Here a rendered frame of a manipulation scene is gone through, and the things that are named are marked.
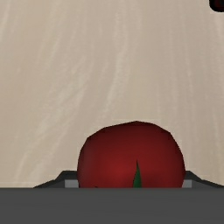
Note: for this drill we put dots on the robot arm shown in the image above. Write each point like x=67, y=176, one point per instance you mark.
x=218, y=4

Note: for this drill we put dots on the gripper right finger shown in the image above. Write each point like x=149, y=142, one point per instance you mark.
x=190, y=180

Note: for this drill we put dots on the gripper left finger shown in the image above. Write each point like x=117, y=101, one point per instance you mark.
x=68, y=178

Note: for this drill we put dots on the red tomato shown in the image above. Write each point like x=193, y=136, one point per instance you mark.
x=128, y=157

